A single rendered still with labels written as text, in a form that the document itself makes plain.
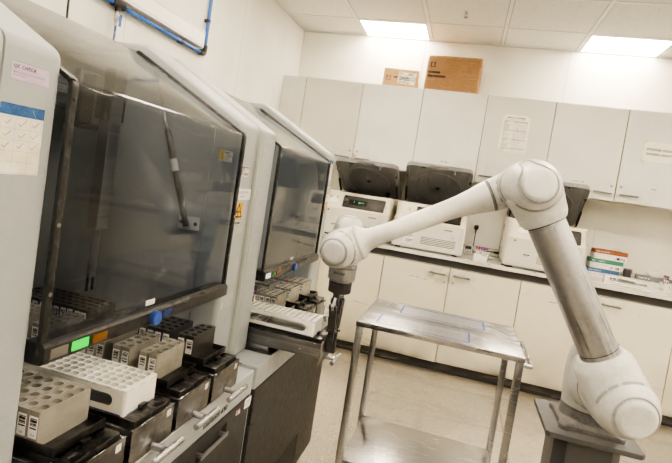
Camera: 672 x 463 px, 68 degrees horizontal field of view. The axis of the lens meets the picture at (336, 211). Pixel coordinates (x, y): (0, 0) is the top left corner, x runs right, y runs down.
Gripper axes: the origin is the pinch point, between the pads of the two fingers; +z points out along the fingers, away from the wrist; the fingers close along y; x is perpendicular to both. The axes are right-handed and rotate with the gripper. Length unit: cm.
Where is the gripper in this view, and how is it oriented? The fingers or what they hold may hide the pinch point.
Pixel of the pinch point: (331, 341)
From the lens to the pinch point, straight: 166.3
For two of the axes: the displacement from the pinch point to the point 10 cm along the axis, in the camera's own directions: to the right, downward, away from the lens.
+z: -1.5, 9.9, 0.5
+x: 9.6, 1.6, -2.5
